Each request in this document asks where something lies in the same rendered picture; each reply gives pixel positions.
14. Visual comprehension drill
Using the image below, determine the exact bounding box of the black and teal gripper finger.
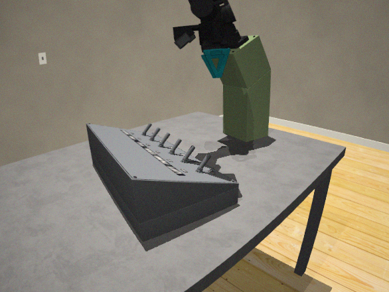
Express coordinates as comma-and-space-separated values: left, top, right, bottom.
201, 55, 224, 78
203, 48, 230, 78

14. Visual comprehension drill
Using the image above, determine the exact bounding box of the grey switch console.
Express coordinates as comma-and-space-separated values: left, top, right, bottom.
86, 123, 239, 242

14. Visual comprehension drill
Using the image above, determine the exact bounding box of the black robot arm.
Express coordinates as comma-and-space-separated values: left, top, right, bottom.
173, 0, 249, 49

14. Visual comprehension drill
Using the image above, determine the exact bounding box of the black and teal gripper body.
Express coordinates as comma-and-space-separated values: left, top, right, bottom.
201, 22, 228, 50

